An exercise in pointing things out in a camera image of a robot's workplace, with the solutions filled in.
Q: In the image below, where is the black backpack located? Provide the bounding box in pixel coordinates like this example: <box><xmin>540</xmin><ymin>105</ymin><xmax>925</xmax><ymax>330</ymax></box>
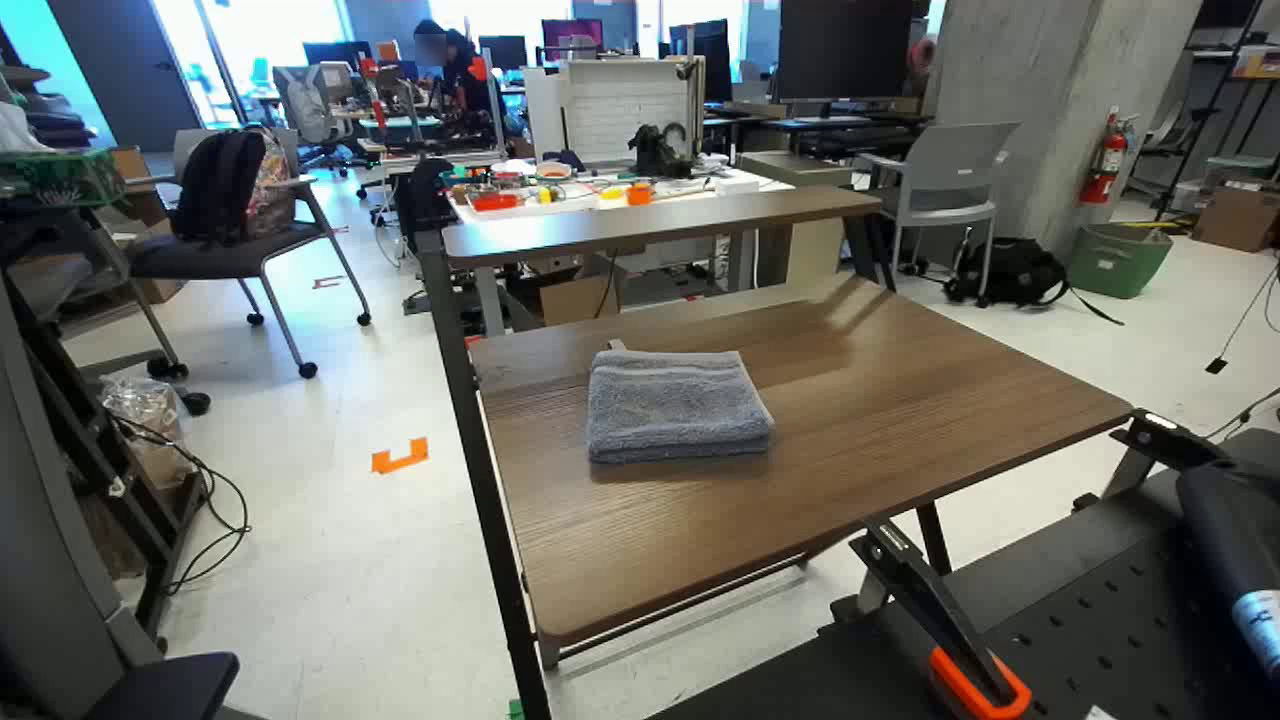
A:
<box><xmin>171</xmin><ymin>127</ymin><xmax>270</xmax><ymax>247</ymax></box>

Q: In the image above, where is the black and silver clamp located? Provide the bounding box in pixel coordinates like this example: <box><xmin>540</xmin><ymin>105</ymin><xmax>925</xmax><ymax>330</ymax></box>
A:
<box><xmin>1101</xmin><ymin>410</ymin><xmax>1235</xmax><ymax>505</ymax></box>

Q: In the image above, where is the black bag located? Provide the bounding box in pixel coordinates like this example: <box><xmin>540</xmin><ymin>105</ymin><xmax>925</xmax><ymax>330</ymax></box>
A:
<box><xmin>938</xmin><ymin>236</ymin><xmax>1072</xmax><ymax>311</ymax></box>

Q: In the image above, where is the clear plastic bag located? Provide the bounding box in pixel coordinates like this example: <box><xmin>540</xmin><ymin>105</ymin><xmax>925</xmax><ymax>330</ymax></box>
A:
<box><xmin>96</xmin><ymin>374</ymin><xmax>192</xmax><ymax>450</ymax></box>

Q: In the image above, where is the white table with clutter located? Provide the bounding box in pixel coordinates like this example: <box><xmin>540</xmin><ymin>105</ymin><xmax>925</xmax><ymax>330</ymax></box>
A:
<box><xmin>445</xmin><ymin>155</ymin><xmax>796</xmax><ymax>222</ymax></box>

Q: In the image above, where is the black floor cable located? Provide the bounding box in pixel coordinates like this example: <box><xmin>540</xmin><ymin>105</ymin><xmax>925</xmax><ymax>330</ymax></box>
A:
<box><xmin>157</xmin><ymin>435</ymin><xmax>255</xmax><ymax>594</ymax></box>

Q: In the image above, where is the black clamp with orange handle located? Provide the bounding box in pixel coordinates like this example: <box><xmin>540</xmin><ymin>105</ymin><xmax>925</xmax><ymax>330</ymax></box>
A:
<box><xmin>846</xmin><ymin>519</ymin><xmax>1036</xmax><ymax>720</ymax></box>

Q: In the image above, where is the monitor with pink screen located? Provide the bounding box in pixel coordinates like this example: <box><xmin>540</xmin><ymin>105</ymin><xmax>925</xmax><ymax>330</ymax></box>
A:
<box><xmin>536</xmin><ymin>14</ymin><xmax>610</xmax><ymax>63</ymax></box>

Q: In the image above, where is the grey plastic chair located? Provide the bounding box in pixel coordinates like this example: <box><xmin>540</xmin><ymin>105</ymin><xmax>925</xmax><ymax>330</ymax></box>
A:
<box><xmin>853</xmin><ymin>118</ymin><xmax>1025</xmax><ymax>307</ymax></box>

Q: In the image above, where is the thin black cable with plug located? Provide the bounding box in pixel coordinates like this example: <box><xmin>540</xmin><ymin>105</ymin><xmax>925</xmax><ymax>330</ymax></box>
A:
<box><xmin>1198</xmin><ymin>254</ymin><xmax>1280</xmax><ymax>380</ymax></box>

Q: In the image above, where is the red fire extinguisher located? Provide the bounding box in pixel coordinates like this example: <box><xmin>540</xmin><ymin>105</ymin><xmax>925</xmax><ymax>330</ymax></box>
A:
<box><xmin>1077</xmin><ymin>107</ymin><xmax>1137</xmax><ymax>212</ymax></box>

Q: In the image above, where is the concrete pillar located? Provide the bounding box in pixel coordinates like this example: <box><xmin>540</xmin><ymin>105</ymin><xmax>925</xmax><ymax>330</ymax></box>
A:
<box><xmin>931</xmin><ymin>0</ymin><xmax>1204</xmax><ymax>254</ymax></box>

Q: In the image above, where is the brown table with white legs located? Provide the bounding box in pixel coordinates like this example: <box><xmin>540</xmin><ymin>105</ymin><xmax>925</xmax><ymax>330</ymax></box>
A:
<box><xmin>434</xmin><ymin>179</ymin><xmax>900</xmax><ymax>337</ymax></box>

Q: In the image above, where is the black padded seat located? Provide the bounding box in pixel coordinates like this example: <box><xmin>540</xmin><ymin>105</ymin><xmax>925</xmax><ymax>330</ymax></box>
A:
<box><xmin>75</xmin><ymin>646</ymin><xmax>248</xmax><ymax>720</ymax></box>

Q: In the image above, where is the black perforated mounting base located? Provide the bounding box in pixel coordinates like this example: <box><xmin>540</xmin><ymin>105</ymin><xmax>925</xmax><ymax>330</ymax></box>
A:
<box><xmin>653</xmin><ymin>464</ymin><xmax>1280</xmax><ymax>720</ymax></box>

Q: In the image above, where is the black shelving unit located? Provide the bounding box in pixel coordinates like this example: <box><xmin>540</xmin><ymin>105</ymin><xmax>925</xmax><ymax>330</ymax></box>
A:
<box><xmin>1150</xmin><ymin>0</ymin><xmax>1280</xmax><ymax>222</ymax></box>

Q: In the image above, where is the blue-grey towel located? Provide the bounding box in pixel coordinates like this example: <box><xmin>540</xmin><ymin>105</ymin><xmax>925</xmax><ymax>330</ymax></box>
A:
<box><xmin>582</xmin><ymin>339</ymin><xmax>779</xmax><ymax>472</ymax></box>

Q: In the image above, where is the grey mesh office chair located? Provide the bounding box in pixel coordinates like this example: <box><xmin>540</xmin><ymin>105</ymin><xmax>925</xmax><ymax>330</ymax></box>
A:
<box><xmin>270</xmin><ymin>57</ymin><xmax>382</xmax><ymax>170</ymax></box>

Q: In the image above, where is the white open case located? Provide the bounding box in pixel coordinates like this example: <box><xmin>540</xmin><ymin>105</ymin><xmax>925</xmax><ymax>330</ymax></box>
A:
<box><xmin>555</xmin><ymin>51</ymin><xmax>711</xmax><ymax>170</ymax></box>

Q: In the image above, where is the person in dark clothes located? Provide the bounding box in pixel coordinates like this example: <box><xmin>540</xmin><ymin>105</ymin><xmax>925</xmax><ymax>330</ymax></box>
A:
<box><xmin>408</xmin><ymin>14</ymin><xmax>496</xmax><ymax>134</ymax></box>

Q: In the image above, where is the black office chair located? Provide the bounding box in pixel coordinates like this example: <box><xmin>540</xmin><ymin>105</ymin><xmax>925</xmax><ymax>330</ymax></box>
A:
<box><xmin>122</xmin><ymin>127</ymin><xmax>377</xmax><ymax>384</ymax></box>

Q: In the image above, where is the wooden table with black frame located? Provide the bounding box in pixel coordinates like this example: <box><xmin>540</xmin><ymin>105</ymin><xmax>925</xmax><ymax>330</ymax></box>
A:
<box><xmin>410</xmin><ymin>222</ymin><xmax>1144</xmax><ymax>720</ymax></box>

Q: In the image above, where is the cardboard box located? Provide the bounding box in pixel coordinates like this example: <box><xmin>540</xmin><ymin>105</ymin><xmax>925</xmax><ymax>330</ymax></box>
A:
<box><xmin>1191</xmin><ymin>179</ymin><xmax>1280</xmax><ymax>254</ymax></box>
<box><xmin>510</xmin><ymin>263</ymin><xmax>619</xmax><ymax>330</ymax></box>

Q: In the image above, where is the black metal rack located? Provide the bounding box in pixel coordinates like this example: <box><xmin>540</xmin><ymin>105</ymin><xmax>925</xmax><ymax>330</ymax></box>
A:
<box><xmin>0</xmin><ymin>195</ymin><xmax>216</xmax><ymax>645</ymax></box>

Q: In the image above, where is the black device on table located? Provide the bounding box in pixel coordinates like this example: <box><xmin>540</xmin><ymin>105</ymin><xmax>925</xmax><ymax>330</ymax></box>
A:
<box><xmin>622</xmin><ymin>118</ymin><xmax>700</xmax><ymax>179</ymax></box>

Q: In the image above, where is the green plastic bin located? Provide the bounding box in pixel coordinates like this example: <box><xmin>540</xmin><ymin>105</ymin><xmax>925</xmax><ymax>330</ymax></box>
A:
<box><xmin>1063</xmin><ymin>218</ymin><xmax>1177</xmax><ymax>304</ymax></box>

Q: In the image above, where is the large dark monitor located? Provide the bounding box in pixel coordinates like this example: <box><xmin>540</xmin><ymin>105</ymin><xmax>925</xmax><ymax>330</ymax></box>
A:
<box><xmin>771</xmin><ymin>0</ymin><xmax>931</xmax><ymax>105</ymax></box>

